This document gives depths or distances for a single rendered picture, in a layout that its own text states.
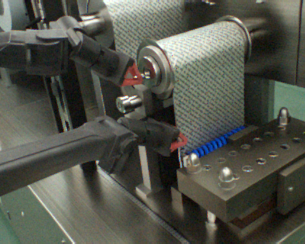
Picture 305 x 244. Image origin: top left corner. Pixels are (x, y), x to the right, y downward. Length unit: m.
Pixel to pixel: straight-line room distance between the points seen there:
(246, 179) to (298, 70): 0.33
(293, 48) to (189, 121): 0.32
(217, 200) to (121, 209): 0.30
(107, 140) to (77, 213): 0.39
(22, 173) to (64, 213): 0.50
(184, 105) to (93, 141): 0.31
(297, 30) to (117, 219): 0.65
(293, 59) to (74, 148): 0.63
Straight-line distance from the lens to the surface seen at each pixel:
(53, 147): 0.62
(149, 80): 0.90
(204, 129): 0.99
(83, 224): 1.01
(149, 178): 1.04
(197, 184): 0.87
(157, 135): 0.85
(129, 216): 1.00
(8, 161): 0.57
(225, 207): 0.83
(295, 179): 0.95
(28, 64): 0.78
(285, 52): 1.05
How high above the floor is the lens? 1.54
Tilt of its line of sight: 26 degrees down
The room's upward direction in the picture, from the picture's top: 7 degrees counter-clockwise
